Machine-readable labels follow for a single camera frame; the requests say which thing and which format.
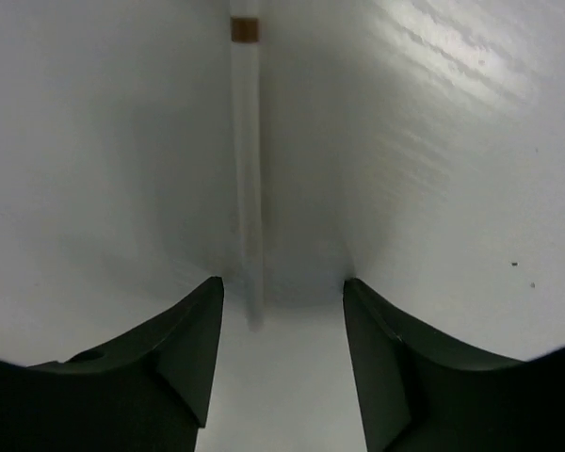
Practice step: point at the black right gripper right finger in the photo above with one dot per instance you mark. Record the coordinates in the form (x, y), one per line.
(420, 389)

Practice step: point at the tan makeup pencil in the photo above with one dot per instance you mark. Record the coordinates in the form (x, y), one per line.
(245, 84)

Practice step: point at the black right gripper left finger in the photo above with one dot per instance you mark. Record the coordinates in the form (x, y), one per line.
(145, 390)

